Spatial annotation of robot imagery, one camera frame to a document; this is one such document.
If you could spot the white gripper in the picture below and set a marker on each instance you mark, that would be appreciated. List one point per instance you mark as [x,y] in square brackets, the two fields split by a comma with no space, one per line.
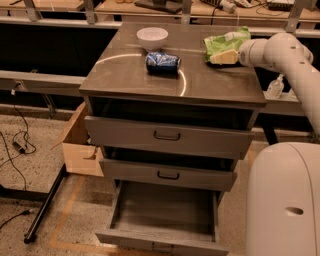
[246,53]

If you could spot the green rice chip bag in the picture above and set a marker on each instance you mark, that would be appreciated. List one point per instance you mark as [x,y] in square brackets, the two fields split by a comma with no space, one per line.
[228,41]

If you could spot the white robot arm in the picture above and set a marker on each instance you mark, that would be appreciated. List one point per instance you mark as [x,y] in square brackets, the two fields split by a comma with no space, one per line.
[283,187]

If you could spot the grey drawer cabinet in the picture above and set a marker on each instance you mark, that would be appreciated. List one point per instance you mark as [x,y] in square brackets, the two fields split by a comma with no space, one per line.
[119,86]

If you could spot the middle grey drawer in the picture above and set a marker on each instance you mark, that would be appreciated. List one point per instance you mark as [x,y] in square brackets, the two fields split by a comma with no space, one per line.
[167,175]

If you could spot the grey drawer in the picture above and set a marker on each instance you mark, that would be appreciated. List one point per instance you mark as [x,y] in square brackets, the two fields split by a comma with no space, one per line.
[167,175]
[164,219]
[168,138]

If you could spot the top grey drawer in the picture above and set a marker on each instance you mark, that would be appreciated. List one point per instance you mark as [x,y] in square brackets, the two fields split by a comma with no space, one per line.
[168,138]

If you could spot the bottom grey drawer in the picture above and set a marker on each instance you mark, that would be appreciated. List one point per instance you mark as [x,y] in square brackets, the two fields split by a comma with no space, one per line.
[164,219]

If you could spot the blue soda can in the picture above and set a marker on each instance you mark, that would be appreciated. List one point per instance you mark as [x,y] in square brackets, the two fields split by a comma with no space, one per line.
[161,62]

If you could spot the white bowl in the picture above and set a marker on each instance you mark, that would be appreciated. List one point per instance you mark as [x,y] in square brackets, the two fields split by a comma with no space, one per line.
[152,38]

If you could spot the cardboard box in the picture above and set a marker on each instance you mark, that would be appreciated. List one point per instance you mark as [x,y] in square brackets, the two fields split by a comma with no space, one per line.
[80,156]

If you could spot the black power adapter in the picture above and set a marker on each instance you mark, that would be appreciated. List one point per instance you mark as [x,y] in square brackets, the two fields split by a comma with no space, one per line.
[18,147]

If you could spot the black metal floor stand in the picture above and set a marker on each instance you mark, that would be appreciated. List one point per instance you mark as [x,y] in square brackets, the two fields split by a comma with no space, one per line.
[43,198]

